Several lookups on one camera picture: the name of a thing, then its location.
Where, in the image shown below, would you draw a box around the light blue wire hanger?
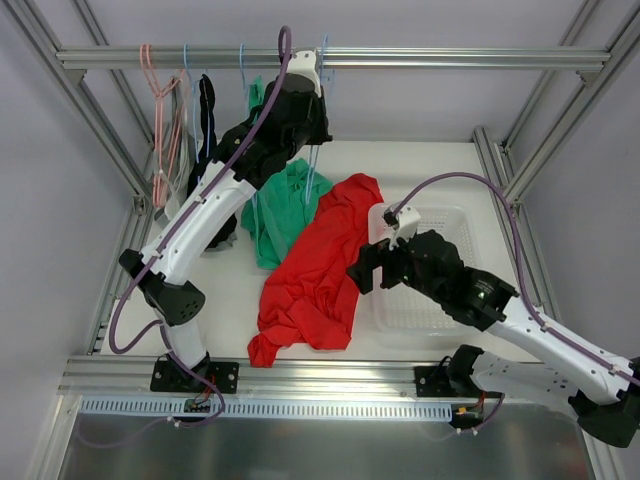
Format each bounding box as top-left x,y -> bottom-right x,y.
299,32 -> 336,211

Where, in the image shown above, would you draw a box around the red tank top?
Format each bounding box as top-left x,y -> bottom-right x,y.
247,173 -> 383,368

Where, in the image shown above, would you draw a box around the green tank top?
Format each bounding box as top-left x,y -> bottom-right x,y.
239,74 -> 335,271

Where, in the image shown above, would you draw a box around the black tank top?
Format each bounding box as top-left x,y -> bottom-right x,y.
187,74 -> 238,252

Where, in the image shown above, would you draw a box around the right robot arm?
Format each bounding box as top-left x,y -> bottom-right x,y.
347,230 -> 639,448

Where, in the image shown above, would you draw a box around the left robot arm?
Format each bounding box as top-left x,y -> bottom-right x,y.
119,73 -> 331,391

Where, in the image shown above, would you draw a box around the white tank top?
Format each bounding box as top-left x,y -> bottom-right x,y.
152,85 -> 194,225

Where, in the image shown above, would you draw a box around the white plastic perforated basket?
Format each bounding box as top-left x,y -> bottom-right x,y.
366,204 -> 482,345

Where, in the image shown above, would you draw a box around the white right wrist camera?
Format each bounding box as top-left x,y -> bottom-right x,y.
383,205 -> 421,250

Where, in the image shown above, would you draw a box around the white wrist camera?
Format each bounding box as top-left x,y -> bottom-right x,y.
286,49 -> 323,98
383,205 -> 421,250

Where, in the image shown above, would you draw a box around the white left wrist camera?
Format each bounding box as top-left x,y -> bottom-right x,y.
286,49 -> 323,98

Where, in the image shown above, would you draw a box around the aluminium top hanging rail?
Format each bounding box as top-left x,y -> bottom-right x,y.
56,45 -> 612,72

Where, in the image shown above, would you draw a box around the aluminium front frame rail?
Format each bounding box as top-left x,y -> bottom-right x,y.
57,355 -> 438,400

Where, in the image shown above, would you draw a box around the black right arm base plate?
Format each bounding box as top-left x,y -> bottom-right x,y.
413,366 -> 456,398

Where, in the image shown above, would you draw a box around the pink wire hanger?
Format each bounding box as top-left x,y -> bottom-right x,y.
139,44 -> 184,208

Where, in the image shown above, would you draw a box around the aluminium right frame posts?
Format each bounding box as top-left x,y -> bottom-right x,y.
472,1 -> 639,316

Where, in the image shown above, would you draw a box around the aluminium frame posts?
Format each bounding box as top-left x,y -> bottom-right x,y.
472,1 -> 639,316
0,0 -> 156,216

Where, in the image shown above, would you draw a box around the aluminium left frame posts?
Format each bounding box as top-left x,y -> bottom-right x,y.
0,0 -> 156,216

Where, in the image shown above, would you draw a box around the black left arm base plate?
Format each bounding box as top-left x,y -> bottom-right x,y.
149,355 -> 240,394

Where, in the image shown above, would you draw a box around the white slotted cable duct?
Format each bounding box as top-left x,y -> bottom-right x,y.
79,396 -> 453,423

